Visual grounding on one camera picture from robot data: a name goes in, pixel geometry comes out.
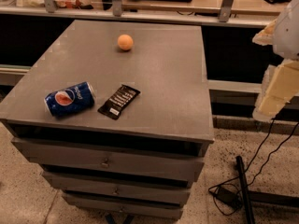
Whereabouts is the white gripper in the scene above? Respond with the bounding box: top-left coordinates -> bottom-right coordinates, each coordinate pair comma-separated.
252,0 -> 299,121

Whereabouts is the grey drawer cabinet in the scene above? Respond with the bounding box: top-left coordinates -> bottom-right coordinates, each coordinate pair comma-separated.
0,21 -> 214,219

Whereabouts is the metal railing frame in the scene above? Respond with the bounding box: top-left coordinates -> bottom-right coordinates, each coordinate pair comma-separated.
0,0 -> 288,25

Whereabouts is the black floor stand bar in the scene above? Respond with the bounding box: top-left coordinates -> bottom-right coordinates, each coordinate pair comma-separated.
236,156 -> 299,224

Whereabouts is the black cable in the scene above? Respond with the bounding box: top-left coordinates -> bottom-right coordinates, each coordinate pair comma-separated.
207,117 -> 299,217

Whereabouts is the black rxbar chocolate wrapper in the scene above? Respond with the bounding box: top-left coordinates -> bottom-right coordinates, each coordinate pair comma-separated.
98,85 -> 140,120

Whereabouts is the blue pepsi can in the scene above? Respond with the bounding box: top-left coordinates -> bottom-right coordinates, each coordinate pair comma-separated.
44,82 -> 94,117

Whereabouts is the black power adapter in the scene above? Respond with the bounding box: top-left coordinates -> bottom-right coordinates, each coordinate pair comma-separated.
216,187 -> 242,209

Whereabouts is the orange fruit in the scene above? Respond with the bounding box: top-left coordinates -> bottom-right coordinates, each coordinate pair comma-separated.
118,35 -> 134,51

